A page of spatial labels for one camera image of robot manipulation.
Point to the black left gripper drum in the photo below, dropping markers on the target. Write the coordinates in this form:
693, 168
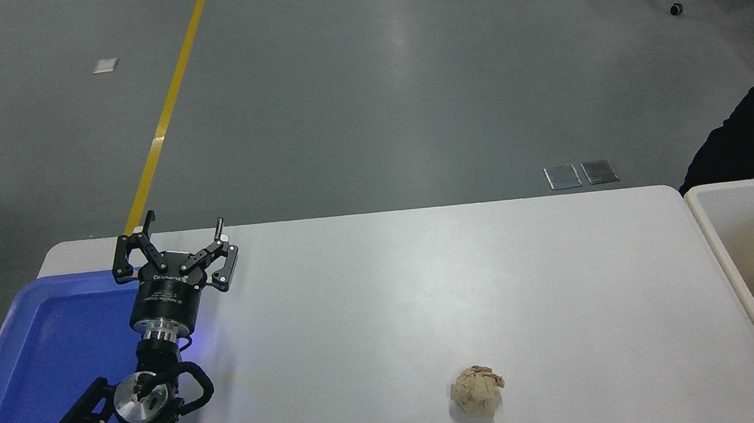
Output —
167, 301

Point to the metal floor plate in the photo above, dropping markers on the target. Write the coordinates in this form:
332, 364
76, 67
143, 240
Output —
600, 171
562, 177

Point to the white paper scrap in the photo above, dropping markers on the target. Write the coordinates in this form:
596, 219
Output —
105, 65

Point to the crumpled tan paper ball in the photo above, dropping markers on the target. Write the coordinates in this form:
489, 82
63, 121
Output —
477, 391

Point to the person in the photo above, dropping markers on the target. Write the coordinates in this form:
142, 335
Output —
733, 150

